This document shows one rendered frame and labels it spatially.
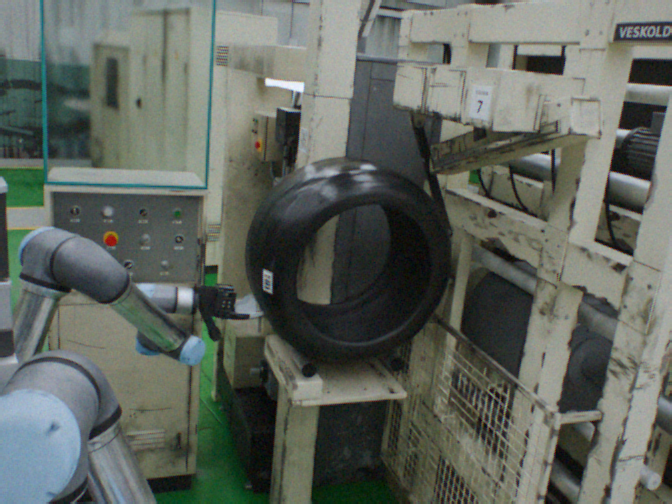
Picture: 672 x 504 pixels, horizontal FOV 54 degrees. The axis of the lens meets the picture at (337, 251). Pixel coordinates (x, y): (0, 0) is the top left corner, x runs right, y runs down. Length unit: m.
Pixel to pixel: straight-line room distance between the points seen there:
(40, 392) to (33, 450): 0.07
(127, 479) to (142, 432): 1.76
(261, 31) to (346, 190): 3.68
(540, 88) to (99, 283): 1.12
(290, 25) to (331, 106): 9.93
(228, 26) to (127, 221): 2.99
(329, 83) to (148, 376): 1.31
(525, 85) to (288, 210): 0.68
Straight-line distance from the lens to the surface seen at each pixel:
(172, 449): 2.83
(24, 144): 10.72
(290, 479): 2.58
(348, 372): 2.16
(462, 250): 2.36
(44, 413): 0.80
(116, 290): 1.55
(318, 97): 2.10
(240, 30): 5.28
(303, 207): 1.76
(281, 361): 2.06
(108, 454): 0.99
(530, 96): 1.69
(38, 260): 1.60
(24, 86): 10.64
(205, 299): 1.88
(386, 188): 1.81
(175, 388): 2.69
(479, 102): 1.70
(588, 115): 1.68
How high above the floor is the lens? 1.75
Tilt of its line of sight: 16 degrees down
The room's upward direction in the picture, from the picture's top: 6 degrees clockwise
